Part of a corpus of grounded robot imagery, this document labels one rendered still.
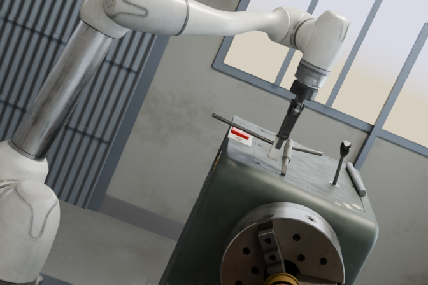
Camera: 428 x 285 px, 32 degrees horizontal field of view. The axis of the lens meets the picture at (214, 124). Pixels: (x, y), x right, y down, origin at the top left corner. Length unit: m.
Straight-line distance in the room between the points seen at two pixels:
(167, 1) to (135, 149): 2.75
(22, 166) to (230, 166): 0.55
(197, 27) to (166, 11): 0.10
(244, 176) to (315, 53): 0.38
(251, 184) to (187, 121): 2.40
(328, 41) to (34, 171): 0.85
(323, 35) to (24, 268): 0.97
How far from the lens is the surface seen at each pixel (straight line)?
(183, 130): 4.41
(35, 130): 1.95
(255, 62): 4.31
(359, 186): 2.32
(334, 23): 2.05
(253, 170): 2.04
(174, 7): 1.77
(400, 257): 4.89
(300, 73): 2.08
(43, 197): 1.83
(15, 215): 1.81
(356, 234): 2.07
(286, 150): 2.13
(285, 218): 1.88
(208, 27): 1.84
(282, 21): 2.13
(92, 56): 1.91
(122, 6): 1.73
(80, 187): 4.52
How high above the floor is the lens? 1.80
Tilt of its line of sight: 14 degrees down
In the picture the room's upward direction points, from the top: 24 degrees clockwise
